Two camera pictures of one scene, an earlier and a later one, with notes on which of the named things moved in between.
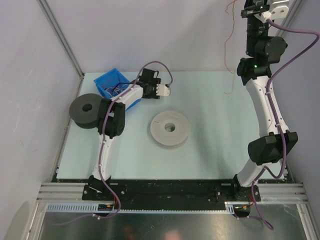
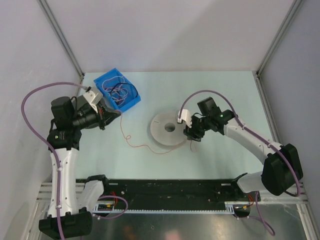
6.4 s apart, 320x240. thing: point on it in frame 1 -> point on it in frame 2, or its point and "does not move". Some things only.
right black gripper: (254, 5) -> (190, 132)
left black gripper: (153, 95) -> (105, 116)
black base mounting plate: (168, 194) does not move
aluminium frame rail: (295, 192) does not move
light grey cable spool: (170, 128) does not move
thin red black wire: (233, 2) -> (191, 148)
